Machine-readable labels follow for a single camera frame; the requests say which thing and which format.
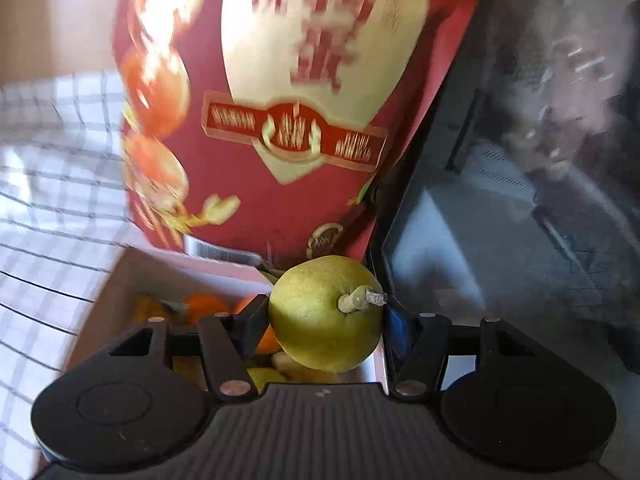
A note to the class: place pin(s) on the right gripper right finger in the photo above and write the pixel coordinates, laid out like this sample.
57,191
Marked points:
415,351

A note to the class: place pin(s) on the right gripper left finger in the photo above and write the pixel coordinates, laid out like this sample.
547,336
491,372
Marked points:
226,341

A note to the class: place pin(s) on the tangerine with green leaf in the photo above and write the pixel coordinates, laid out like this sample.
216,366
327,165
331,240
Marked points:
197,306

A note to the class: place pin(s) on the yellow banana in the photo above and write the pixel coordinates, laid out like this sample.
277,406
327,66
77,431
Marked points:
294,372

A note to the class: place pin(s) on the yellow-green pear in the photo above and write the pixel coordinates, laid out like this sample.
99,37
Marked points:
326,313

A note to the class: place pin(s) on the green pear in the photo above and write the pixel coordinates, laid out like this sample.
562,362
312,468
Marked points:
263,376

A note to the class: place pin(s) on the small yellow-orange citrus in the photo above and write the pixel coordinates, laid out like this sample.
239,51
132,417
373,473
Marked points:
146,307

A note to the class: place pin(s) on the pink cardboard box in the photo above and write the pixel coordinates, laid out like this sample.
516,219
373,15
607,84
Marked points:
173,277

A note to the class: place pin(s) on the computer case glass panel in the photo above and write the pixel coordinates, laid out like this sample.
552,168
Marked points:
523,197

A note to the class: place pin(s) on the white black-grid tablecloth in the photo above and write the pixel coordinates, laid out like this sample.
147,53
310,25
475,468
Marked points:
64,222

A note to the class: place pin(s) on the red egg packaging bag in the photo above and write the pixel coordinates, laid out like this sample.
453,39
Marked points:
254,129

